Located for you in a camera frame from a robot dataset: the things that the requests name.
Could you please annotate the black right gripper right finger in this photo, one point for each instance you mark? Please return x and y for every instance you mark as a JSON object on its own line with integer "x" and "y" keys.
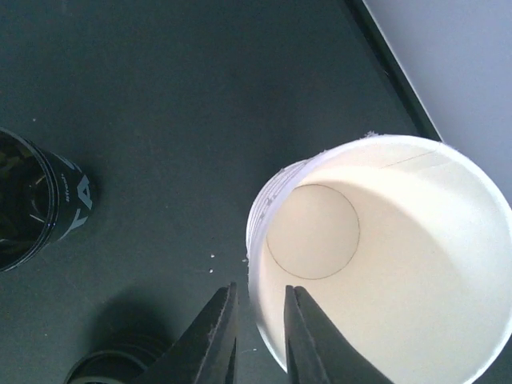
{"x": 316, "y": 351}

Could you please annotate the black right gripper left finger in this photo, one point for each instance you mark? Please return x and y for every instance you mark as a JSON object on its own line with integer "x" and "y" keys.
{"x": 207, "y": 350}

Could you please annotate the stack of white paper cups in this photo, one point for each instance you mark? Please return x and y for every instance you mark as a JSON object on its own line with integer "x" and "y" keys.
{"x": 403, "y": 241}

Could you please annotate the black coffee cup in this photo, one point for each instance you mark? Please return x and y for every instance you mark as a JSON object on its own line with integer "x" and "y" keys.
{"x": 44, "y": 198}

